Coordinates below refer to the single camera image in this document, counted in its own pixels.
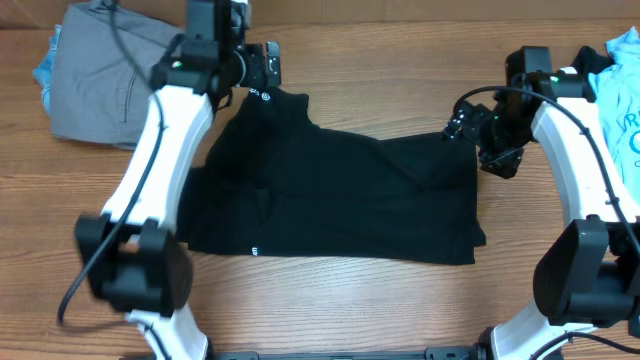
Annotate black polo shirt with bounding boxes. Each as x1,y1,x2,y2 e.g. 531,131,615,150
177,88,486,265

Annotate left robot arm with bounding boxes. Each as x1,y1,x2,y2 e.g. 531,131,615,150
75,0,281,359

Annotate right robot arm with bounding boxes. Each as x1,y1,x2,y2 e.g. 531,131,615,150
425,46,639,360

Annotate black garment in pile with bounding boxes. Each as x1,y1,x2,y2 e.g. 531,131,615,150
571,46,615,75

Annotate light blue t-shirt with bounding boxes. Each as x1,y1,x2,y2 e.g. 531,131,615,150
588,27,639,203

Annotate folded grey trousers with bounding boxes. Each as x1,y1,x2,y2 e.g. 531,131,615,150
48,0,186,151

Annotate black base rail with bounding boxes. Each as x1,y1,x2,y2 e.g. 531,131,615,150
208,345,487,360

